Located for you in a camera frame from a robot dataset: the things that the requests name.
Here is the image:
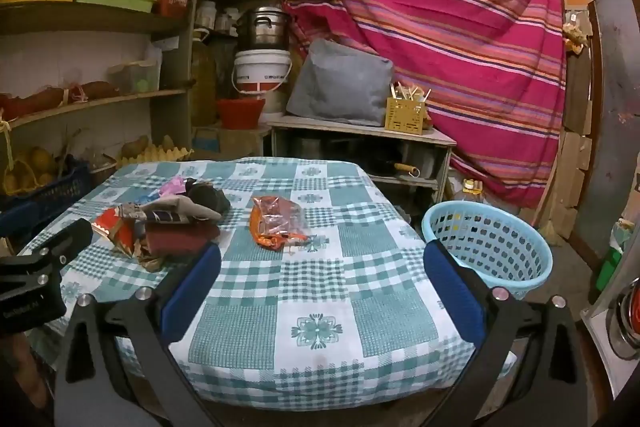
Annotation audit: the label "blue plastic crate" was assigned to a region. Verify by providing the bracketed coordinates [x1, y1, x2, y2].
[0, 159, 93, 238]

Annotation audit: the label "wooden wall shelf unit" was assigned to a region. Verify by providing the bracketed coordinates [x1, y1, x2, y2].
[0, 0, 281, 158]

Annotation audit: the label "red striped cloth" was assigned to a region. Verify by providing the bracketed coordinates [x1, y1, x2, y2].
[277, 0, 568, 210]

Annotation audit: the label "brown box blue label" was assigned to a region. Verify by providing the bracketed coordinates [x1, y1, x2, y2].
[192, 126, 262, 156]

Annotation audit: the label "red white wrapper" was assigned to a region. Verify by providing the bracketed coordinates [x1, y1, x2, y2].
[92, 207, 133, 240]

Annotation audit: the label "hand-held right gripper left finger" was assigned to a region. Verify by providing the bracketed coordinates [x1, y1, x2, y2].
[54, 243, 223, 427]

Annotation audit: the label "red plastic basin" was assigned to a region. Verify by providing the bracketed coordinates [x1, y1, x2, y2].
[216, 98, 266, 130]

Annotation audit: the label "white plastic bucket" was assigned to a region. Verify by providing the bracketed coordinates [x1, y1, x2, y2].
[231, 49, 293, 115]

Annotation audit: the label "grey cushion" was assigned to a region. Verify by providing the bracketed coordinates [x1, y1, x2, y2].
[286, 38, 395, 128]

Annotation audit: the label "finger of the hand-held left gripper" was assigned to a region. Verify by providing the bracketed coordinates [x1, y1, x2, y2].
[17, 218, 94, 283]

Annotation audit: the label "pink wrapper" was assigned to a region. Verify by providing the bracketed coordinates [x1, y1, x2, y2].
[159, 177, 188, 198]

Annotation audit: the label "steel pot on counter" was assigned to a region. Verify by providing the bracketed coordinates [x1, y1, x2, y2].
[605, 279, 640, 360]

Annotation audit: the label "maroon box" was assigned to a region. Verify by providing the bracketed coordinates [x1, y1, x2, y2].
[145, 224, 221, 258]

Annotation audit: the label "brown paper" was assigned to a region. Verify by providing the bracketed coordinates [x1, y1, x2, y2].
[110, 227, 166, 270]

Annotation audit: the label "grey metal door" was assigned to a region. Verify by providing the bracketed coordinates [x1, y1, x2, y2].
[575, 0, 640, 258]

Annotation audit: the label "low wooden shelf cabinet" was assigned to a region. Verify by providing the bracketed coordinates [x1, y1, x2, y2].
[265, 114, 457, 208]

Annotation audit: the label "yellow utensil holder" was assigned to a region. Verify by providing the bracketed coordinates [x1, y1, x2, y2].
[385, 82, 433, 135]

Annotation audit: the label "bag of yellow fruit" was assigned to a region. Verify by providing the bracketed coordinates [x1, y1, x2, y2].
[2, 147, 58, 195]

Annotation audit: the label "green bin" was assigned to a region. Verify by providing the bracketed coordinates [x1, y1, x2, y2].
[590, 217, 631, 303]

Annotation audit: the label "yellow label oil bottle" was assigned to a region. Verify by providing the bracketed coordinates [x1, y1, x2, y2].
[452, 178, 493, 208]

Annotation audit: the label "large yellow oil jug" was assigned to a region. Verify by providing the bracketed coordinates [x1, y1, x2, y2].
[191, 29, 218, 128]

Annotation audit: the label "green checkered tablecloth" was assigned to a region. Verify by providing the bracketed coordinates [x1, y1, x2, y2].
[30, 157, 518, 413]

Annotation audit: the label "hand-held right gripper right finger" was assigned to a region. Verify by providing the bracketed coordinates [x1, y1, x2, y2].
[415, 239, 588, 427]

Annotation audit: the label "clear plastic container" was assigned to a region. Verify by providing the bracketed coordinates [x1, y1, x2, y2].
[109, 59, 161, 95]

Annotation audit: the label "orange snack wrapper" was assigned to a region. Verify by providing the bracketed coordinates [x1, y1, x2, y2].
[250, 195, 313, 250]

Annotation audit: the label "cardboard wall pieces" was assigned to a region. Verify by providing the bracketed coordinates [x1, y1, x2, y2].
[552, 0, 598, 238]

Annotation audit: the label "light blue plastic basket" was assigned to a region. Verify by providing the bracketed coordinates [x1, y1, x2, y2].
[421, 200, 553, 300]

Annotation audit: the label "steel cooking pot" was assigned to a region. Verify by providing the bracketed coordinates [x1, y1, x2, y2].
[239, 6, 291, 52]

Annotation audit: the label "person's left forearm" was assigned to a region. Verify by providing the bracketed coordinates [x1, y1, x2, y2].
[0, 332, 51, 408]

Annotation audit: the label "dried yellow bundle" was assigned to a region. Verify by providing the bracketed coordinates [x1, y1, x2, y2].
[562, 19, 588, 55]

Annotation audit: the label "white counter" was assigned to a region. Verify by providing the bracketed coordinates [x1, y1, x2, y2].
[580, 277, 640, 408]

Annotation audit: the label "yellow egg tray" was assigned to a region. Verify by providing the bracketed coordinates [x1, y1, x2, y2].
[116, 142, 195, 168]

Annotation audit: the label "small red basket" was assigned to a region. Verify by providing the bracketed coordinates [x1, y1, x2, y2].
[155, 0, 193, 18]

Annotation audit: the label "pan with wooden handle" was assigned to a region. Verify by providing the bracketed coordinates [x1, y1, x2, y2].
[372, 154, 421, 178]

